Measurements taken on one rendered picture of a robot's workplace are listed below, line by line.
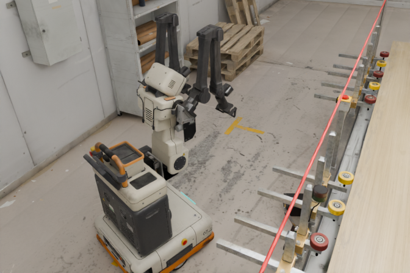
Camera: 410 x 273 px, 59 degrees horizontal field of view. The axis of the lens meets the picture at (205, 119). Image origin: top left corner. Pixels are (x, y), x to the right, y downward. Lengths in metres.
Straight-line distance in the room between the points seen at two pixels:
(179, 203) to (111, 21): 2.09
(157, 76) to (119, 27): 1.83
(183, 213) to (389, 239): 1.42
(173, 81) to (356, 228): 1.24
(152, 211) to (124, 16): 2.21
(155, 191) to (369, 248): 1.16
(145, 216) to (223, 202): 1.09
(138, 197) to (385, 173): 1.39
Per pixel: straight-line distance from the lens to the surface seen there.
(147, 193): 2.17
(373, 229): 1.92
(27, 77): 3.61
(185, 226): 2.64
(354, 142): 2.97
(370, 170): 2.25
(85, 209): 3.35
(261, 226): 1.86
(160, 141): 2.40
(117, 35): 4.01
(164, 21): 2.36
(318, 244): 1.78
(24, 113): 3.66
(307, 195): 1.67
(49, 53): 3.41
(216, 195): 3.26
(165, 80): 2.13
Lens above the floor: 2.24
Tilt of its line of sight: 32 degrees down
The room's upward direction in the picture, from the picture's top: 3 degrees counter-clockwise
